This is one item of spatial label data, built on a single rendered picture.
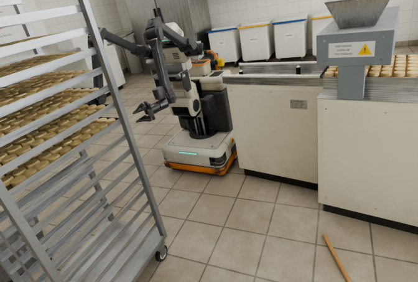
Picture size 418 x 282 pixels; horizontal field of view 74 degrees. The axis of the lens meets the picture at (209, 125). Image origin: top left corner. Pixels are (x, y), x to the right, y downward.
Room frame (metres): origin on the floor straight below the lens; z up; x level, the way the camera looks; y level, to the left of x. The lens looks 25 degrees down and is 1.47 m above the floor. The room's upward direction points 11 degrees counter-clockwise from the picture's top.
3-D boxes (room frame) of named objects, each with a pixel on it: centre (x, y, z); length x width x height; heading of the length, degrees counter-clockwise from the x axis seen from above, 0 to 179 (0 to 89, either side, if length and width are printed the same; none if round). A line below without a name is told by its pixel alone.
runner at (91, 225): (1.09, 0.60, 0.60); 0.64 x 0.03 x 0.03; 149
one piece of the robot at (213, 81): (2.46, 0.01, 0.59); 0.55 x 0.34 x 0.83; 60
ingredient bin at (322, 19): (4.94, -2.40, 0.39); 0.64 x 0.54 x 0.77; 150
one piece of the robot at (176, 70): (2.13, 0.21, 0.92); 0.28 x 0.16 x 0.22; 60
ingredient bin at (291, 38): (5.24, -1.83, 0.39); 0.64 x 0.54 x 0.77; 152
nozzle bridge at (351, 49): (1.59, -0.96, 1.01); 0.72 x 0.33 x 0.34; 143
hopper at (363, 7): (1.59, -0.96, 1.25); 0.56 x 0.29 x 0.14; 143
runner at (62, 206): (1.09, 0.60, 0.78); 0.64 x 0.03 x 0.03; 149
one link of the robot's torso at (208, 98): (2.21, 0.09, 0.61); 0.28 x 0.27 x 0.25; 60
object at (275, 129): (1.89, -0.56, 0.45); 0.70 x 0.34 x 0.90; 53
